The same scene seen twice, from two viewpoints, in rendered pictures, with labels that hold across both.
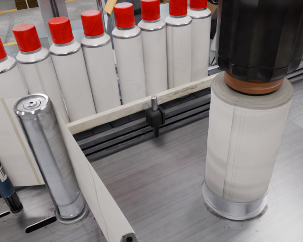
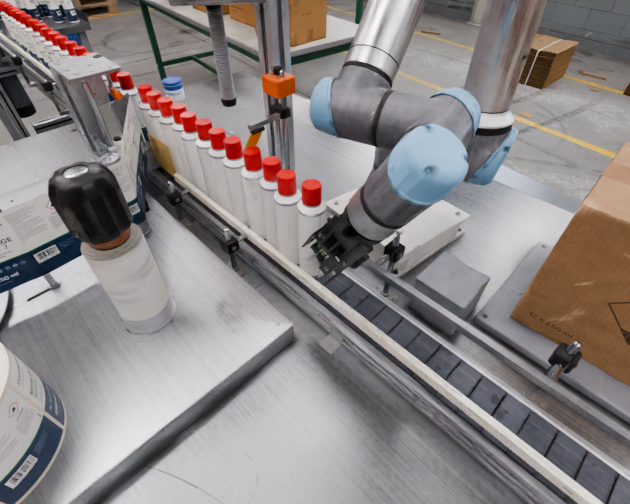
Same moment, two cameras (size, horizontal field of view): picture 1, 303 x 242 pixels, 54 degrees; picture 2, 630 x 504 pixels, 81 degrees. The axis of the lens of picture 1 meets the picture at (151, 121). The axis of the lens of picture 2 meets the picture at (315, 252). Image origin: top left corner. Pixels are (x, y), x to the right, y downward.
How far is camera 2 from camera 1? 74 cm
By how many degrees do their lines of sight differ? 51
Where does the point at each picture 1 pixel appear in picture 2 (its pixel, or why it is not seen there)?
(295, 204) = (136, 354)
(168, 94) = (261, 244)
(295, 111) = (315, 384)
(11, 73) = (188, 143)
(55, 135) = not seen: hidden behind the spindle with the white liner
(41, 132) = not seen: hidden behind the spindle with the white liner
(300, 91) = (366, 393)
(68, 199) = not seen: hidden behind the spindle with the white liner
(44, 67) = (202, 154)
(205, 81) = (290, 267)
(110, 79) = (233, 195)
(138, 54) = (249, 194)
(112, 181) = (167, 243)
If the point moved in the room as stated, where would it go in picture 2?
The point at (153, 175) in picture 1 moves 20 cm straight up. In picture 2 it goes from (172, 263) to (139, 181)
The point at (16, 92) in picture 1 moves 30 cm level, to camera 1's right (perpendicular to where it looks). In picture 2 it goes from (190, 156) to (210, 242)
